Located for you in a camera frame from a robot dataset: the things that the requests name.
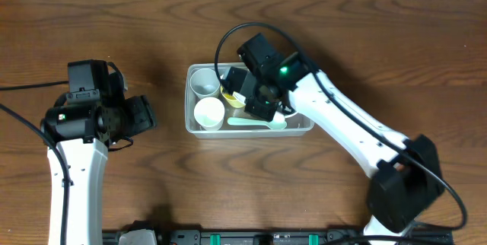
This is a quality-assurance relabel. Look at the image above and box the white plastic spoon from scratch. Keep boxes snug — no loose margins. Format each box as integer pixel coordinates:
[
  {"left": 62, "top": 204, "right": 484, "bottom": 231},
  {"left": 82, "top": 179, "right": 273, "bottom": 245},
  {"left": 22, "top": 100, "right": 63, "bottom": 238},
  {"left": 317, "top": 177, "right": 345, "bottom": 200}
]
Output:
[{"left": 228, "top": 117, "right": 287, "bottom": 129}]

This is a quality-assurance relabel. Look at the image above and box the yellow plastic cup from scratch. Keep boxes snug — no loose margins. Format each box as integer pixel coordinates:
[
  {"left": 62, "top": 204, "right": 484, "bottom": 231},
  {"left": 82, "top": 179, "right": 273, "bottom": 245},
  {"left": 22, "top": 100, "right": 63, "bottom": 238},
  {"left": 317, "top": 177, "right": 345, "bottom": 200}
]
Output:
[{"left": 220, "top": 87, "right": 245, "bottom": 109}]

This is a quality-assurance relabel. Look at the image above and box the white plastic bowl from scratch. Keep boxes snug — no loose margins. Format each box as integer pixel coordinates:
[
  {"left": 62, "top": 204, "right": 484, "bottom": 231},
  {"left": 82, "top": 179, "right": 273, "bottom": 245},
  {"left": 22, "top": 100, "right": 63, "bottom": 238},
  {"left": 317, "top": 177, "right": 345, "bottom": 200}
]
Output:
[{"left": 283, "top": 111, "right": 298, "bottom": 119}]

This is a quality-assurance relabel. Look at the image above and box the white plastic cup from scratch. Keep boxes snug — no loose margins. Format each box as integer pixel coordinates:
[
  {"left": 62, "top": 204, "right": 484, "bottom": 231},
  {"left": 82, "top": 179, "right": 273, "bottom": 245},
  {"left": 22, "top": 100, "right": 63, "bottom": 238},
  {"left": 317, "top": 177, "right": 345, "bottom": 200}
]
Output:
[{"left": 194, "top": 97, "right": 225, "bottom": 131}]

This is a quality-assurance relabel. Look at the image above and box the grey plastic cup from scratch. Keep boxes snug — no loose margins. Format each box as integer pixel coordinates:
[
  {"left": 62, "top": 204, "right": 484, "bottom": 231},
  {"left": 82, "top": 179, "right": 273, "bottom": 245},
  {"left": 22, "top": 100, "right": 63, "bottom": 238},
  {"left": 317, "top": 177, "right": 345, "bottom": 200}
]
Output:
[{"left": 189, "top": 68, "right": 220, "bottom": 99}]

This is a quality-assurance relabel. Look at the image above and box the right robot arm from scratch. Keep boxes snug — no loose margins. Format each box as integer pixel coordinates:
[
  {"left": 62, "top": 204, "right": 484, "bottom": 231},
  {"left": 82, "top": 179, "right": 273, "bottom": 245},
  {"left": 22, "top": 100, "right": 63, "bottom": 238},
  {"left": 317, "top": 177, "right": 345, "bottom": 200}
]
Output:
[{"left": 217, "top": 33, "right": 446, "bottom": 244}]

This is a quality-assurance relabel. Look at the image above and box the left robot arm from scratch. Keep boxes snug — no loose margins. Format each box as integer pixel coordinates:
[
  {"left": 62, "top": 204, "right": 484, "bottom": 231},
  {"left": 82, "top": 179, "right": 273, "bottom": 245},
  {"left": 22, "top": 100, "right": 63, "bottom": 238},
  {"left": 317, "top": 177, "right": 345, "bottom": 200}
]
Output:
[{"left": 40, "top": 59, "right": 157, "bottom": 244}]

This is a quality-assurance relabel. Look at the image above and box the clear plastic storage container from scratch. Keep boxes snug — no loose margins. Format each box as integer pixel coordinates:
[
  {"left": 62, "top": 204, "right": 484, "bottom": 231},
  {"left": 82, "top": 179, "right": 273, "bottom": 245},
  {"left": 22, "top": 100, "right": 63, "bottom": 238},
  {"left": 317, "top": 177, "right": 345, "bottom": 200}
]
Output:
[{"left": 184, "top": 63, "right": 314, "bottom": 139}]

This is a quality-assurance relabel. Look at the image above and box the right black cable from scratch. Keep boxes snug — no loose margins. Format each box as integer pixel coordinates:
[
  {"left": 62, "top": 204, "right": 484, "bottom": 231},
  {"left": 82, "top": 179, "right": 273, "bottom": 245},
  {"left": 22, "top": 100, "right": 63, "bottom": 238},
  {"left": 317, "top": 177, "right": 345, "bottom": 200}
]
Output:
[{"left": 213, "top": 21, "right": 468, "bottom": 245}]

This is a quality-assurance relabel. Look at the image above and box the black cable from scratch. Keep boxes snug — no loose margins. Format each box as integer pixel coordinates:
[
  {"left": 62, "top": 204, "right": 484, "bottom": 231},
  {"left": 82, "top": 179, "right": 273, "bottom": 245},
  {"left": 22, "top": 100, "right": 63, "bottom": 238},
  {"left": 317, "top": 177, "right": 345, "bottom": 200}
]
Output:
[
  {"left": 213, "top": 21, "right": 468, "bottom": 245},
  {"left": 0, "top": 80, "right": 73, "bottom": 245}
]

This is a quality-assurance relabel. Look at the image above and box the left black cable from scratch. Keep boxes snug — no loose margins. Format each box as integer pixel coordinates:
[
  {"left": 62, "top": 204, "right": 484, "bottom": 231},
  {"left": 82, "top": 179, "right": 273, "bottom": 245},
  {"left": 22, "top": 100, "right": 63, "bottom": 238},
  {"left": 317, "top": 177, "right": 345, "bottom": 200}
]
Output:
[{"left": 0, "top": 80, "right": 73, "bottom": 245}]

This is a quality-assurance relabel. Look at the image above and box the black mounting rail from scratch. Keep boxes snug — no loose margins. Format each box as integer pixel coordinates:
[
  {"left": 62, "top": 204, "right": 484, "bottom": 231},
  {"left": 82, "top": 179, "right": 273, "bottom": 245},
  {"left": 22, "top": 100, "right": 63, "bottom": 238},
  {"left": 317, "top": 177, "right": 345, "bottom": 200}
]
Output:
[{"left": 101, "top": 227, "right": 454, "bottom": 245}]

